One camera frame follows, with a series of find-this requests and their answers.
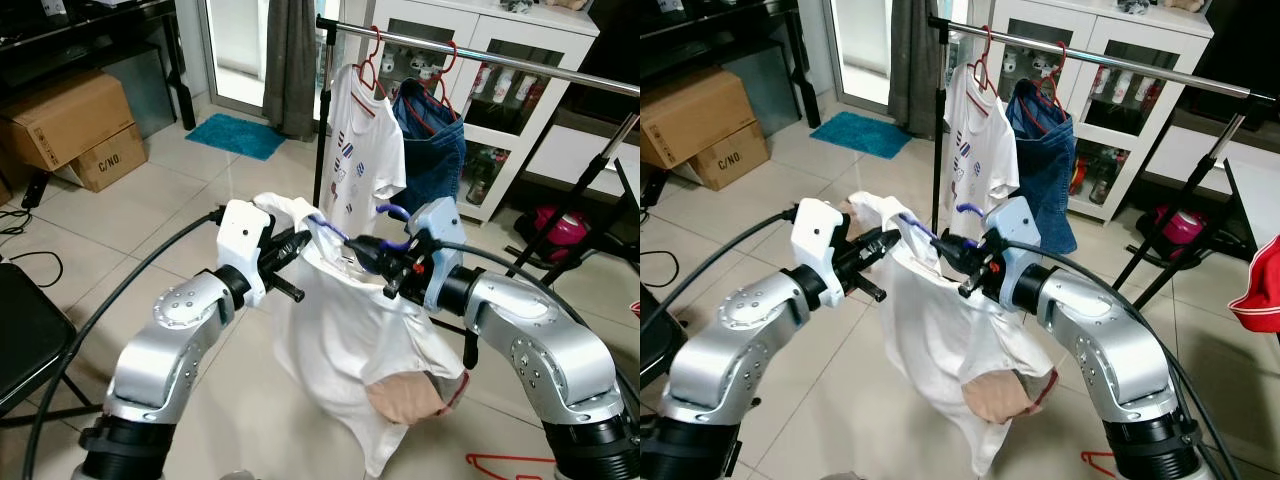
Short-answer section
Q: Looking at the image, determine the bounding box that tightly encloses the blue plastic hanger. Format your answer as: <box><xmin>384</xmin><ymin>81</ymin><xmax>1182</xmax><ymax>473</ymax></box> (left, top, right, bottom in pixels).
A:
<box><xmin>305</xmin><ymin>203</ymin><xmax>413</xmax><ymax>251</ymax></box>
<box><xmin>897</xmin><ymin>203</ymin><xmax>986</xmax><ymax>249</ymax></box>

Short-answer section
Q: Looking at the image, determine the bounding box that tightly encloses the plain white t-shirt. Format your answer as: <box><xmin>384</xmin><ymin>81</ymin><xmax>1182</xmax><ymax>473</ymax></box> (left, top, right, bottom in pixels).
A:
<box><xmin>250</xmin><ymin>192</ymin><xmax>471</xmax><ymax>479</ymax></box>
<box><xmin>848</xmin><ymin>192</ymin><xmax>1061</xmax><ymax>476</ymax></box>

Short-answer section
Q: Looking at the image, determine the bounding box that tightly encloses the red garment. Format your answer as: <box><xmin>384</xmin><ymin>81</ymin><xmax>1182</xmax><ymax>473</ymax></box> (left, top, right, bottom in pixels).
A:
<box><xmin>1228</xmin><ymin>235</ymin><xmax>1280</xmax><ymax>334</ymax></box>

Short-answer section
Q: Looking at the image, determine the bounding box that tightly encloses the printed white t-shirt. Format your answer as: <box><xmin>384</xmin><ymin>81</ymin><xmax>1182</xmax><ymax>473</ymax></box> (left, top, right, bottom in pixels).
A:
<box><xmin>942</xmin><ymin>63</ymin><xmax>1021</xmax><ymax>216</ymax></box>
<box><xmin>318</xmin><ymin>63</ymin><xmax>408</xmax><ymax>241</ymax></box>

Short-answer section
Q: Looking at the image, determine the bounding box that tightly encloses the blue denim garment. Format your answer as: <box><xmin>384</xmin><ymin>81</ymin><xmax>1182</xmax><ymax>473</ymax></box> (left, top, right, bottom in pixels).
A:
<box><xmin>392</xmin><ymin>80</ymin><xmax>468</xmax><ymax>216</ymax></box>
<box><xmin>1005</xmin><ymin>80</ymin><xmax>1079</xmax><ymax>256</ymax></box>

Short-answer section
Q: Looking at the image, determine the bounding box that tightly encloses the teal floor mat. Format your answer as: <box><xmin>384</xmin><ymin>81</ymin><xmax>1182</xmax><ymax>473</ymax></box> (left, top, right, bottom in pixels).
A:
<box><xmin>808</xmin><ymin>111</ymin><xmax>913</xmax><ymax>159</ymax></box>
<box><xmin>185</xmin><ymin>112</ymin><xmax>287</xmax><ymax>162</ymax></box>

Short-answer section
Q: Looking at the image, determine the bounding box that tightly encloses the small printed cardboard box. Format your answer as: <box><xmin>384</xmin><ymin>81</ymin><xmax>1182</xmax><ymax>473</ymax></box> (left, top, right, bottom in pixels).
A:
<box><xmin>685</xmin><ymin>122</ymin><xmax>771</xmax><ymax>191</ymax></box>
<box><xmin>58</xmin><ymin>122</ymin><xmax>149</xmax><ymax>193</ymax></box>

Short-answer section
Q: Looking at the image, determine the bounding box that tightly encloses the grey curtain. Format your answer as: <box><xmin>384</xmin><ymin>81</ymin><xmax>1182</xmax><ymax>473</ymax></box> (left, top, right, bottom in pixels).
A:
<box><xmin>262</xmin><ymin>0</ymin><xmax>319</xmax><ymax>141</ymax></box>
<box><xmin>887</xmin><ymin>0</ymin><xmax>943</xmax><ymax>139</ymax></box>

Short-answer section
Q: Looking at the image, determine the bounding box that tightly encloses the white low drawer cabinet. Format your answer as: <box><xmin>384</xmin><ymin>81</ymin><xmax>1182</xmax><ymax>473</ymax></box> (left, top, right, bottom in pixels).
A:
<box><xmin>525</xmin><ymin>120</ymin><xmax>641</xmax><ymax>201</ymax></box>
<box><xmin>1140</xmin><ymin>125</ymin><xmax>1280</xmax><ymax>196</ymax></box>

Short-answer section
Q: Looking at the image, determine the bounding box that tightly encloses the black chair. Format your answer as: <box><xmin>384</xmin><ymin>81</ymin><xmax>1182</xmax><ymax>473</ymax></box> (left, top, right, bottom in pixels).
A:
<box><xmin>640</xmin><ymin>285</ymin><xmax>686</xmax><ymax>391</ymax></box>
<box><xmin>0</xmin><ymin>262</ymin><xmax>76</xmax><ymax>421</ymax></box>

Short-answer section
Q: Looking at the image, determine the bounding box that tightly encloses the large plain cardboard box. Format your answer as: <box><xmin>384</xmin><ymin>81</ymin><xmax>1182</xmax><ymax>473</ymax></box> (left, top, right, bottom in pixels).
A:
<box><xmin>640</xmin><ymin>68</ymin><xmax>758</xmax><ymax>169</ymax></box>
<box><xmin>0</xmin><ymin>70</ymin><xmax>136</xmax><ymax>171</ymax></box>

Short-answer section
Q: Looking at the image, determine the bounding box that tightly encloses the black and silver clothes rack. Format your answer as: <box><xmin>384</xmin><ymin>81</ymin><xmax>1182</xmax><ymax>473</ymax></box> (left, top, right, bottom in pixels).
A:
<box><xmin>925</xmin><ymin>14</ymin><xmax>1261</xmax><ymax>301</ymax></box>
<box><xmin>310</xmin><ymin>14</ymin><xmax>641</xmax><ymax>291</ymax></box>

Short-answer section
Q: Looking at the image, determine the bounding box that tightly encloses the grey folding table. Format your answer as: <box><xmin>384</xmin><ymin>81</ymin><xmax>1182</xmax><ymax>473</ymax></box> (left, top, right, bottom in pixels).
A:
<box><xmin>1222</xmin><ymin>157</ymin><xmax>1280</xmax><ymax>251</ymax></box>

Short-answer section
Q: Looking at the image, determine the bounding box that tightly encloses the white glass-door cabinet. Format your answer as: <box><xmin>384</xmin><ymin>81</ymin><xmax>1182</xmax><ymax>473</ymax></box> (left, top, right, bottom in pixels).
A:
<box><xmin>370</xmin><ymin>0</ymin><xmax>601</xmax><ymax>223</ymax></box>
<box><xmin>985</xmin><ymin>0</ymin><xmax>1216</xmax><ymax>223</ymax></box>

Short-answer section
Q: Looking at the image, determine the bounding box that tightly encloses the black desk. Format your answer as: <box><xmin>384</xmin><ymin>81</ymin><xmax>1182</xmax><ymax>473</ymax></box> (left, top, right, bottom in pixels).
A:
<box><xmin>640</xmin><ymin>0</ymin><xmax>823</xmax><ymax>129</ymax></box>
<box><xmin>0</xmin><ymin>0</ymin><xmax>198</xmax><ymax>131</ymax></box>

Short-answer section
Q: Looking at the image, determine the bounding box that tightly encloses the black television screen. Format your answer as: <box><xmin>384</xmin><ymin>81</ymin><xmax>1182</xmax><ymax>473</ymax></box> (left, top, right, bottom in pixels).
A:
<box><xmin>570</xmin><ymin>0</ymin><xmax>641</xmax><ymax>121</ymax></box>
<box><xmin>1195</xmin><ymin>0</ymin><xmax>1280</xmax><ymax>101</ymax></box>

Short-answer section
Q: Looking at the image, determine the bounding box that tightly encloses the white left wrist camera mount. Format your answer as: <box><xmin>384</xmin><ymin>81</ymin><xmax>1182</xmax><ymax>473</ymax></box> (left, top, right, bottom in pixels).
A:
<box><xmin>215</xmin><ymin>199</ymin><xmax>276</xmax><ymax>308</ymax></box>
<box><xmin>790</xmin><ymin>198</ymin><xmax>851</xmax><ymax>309</ymax></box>

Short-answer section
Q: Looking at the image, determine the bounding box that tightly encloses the pale blue right wrist camera mount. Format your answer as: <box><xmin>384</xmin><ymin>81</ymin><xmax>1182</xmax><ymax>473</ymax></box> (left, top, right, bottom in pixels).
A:
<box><xmin>985</xmin><ymin>195</ymin><xmax>1043</xmax><ymax>306</ymax></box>
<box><xmin>410</xmin><ymin>197</ymin><xmax>469</xmax><ymax>313</ymax></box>

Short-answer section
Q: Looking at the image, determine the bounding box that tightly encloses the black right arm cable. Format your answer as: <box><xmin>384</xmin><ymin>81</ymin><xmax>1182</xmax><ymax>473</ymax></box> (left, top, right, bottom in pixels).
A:
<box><xmin>1003</xmin><ymin>240</ymin><xmax>1231</xmax><ymax>480</ymax></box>
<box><xmin>432</xmin><ymin>240</ymin><xmax>641</xmax><ymax>401</ymax></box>

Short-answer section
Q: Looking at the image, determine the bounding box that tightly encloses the red wire hanger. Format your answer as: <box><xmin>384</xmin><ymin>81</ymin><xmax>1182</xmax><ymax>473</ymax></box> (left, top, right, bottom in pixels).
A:
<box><xmin>1018</xmin><ymin>42</ymin><xmax>1069</xmax><ymax>136</ymax></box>
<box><xmin>968</xmin><ymin>25</ymin><xmax>1001</xmax><ymax>96</ymax></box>
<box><xmin>352</xmin><ymin>25</ymin><xmax>393</xmax><ymax>103</ymax></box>
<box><xmin>1080</xmin><ymin>450</ymin><xmax>1121</xmax><ymax>480</ymax></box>
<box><xmin>465</xmin><ymin>452</ymin><xmax>556</xmax><ymax>480</ymax></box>
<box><xmin>400</xmin><ymin>40</ymin><xmax>461</xmax><ymax>136</ymax></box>

